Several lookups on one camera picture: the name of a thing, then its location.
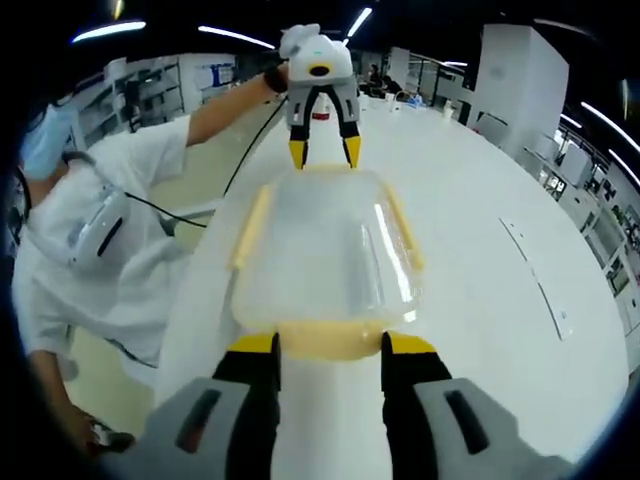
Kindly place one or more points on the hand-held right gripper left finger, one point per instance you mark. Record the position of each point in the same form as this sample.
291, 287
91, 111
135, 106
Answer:
220, 415

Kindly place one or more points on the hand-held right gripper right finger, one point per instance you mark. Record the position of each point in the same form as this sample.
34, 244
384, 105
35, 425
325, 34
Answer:
440, 415

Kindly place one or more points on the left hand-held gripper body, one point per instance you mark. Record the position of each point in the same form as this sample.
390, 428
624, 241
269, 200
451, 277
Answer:
320, 57

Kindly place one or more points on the clear yellow-rimmed plastic container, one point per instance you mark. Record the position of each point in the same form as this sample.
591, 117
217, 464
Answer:
325, 344

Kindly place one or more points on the black wristband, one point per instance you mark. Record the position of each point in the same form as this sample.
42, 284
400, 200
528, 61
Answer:
276, 80

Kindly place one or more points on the ceiling light strip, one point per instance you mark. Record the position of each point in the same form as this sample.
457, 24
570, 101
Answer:
359, 22
110, 29
235, 35

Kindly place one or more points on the white shelving unit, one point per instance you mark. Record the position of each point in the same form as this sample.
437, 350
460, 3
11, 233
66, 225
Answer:
145, 95

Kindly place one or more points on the white square pillar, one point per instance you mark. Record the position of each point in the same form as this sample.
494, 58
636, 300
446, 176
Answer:
520, 85

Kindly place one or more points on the white chest device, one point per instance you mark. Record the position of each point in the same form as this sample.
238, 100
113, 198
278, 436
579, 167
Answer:
95, 235

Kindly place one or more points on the person's blue face mask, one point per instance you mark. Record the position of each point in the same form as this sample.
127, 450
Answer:
42, 145

